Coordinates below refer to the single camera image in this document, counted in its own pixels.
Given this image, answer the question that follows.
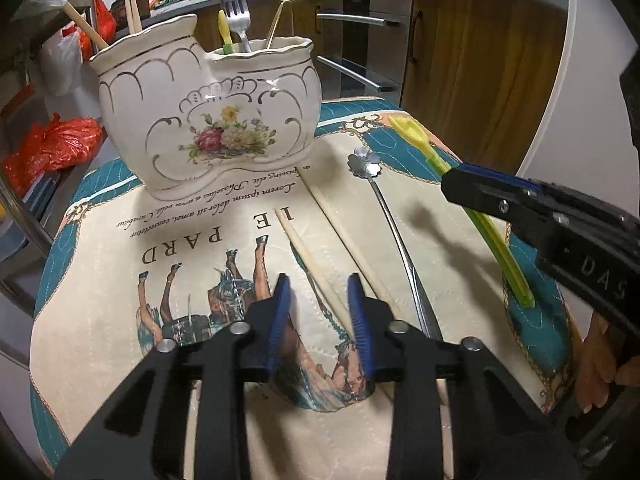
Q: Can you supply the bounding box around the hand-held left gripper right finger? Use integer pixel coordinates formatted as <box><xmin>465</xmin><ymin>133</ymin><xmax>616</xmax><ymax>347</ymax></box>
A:
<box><xmin>346</xmin><ymin>274</ymin><xmax>583</xmax><ymax>480</ymax></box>

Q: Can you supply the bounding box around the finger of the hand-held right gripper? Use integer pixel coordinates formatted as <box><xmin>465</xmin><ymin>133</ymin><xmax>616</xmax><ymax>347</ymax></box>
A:
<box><xmin>441</xmin><ymin>164</ymin><xmax>545</xmax><ymax>227</ymax></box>
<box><xmin>465</xmin><ymin>162</ymin><xmax>622</xmax><ymax>222</ymax></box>

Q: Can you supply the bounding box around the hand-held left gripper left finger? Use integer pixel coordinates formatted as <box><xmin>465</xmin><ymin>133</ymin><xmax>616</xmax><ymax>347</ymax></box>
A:
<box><xmin>52</xmin><ymin>274</ymin><xmax>293</xmax><ymax>480</ymax></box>

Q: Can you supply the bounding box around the yellow-green plastic spoon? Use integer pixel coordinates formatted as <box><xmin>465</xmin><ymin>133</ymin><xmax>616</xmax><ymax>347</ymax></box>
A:
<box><xmin>389</xmin><ymin>116</ymin><xmax>536</xmax><ymax>309</ymax></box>

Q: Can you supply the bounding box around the silver spoon with flower end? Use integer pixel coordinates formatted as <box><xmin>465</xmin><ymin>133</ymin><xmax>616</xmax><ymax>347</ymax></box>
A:
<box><xmin>347</xmin><ymin>147</ymin><xmax>446</xmax><ymax>343</ymax></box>

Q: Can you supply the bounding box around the white floral ceramic utensil holder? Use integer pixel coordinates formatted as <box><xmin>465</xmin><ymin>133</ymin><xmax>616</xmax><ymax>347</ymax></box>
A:
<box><xmin>89</xmin><ymin>14</ymin><xmax>323</xmax><ymax>201</ymax></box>

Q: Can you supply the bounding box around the silver fork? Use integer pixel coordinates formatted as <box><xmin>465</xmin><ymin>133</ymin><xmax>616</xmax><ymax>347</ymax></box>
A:
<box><xmin>218</xmin><ymin>0</ymin><xmax>252</xmax><ymax>54</ymax></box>

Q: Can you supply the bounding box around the yellow plastic sealing clip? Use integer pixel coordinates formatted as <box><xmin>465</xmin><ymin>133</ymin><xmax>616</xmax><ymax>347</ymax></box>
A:
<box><xmin>218</xmin><ymin>9</ymin><xmax>235</xmax><ymax>55</ymax></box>

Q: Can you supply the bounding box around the person's right hand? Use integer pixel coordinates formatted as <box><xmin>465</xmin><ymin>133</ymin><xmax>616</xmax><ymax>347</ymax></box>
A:
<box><xmin>574</xmin><ymin>311</ymin><xmax>626</xmax><ymax>413</ymax></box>

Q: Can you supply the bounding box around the wooden side cabinet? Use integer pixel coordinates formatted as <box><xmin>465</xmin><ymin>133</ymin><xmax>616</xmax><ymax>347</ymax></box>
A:
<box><xmin>402</xmin><ymin>0</ymin><xmax>571</xmax><ymax>167</ymax></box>

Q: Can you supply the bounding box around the printed quilted table mat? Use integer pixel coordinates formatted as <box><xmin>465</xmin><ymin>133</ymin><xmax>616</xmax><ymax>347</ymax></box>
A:
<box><xmin>29</xmin><ymin>96</ymin><xmax>576</xmax><ymax>472</ymax></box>

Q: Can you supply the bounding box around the stack of blue boxes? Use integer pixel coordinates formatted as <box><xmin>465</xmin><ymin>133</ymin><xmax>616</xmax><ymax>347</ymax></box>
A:
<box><xmin>15</xmin><ymin>170</ymin><xmax>63</xmax><ymax>233</ymax></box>

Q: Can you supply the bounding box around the crumpled red plastic bag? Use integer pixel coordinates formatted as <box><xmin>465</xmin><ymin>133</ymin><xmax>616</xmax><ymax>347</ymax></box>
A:
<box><xmin>2</xmin><ymin>112</ymin><xmax>104</xmax><ymax>196</ymax></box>

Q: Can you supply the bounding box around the white plastic bag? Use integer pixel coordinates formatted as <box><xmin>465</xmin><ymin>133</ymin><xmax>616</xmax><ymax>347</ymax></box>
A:
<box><xmin>40</xmin><ymin>30</ymin><xmax>97</xmax><ymax>97</ymax></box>

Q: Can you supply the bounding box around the dark red rice cooker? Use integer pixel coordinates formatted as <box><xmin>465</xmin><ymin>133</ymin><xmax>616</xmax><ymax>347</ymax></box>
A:
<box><xmin>110</xmin><ymin>0</ymin><xmax>154</xmax><ymax>27</ymax></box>

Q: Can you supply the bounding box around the hanging red plastic bag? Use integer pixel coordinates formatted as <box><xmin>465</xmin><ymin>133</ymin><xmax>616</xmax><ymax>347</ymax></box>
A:
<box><xmin>75</xmin><ymin>0</ymin><xmax>117</xmax><ymax>44</ymax></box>

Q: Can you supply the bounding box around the built-in oven with handles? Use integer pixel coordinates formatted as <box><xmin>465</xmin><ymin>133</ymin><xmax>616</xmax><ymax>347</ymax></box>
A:
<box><xmin>315</xmin><ymin>0</ymin><xmax>414</xmax><ymax>107</ymax></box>

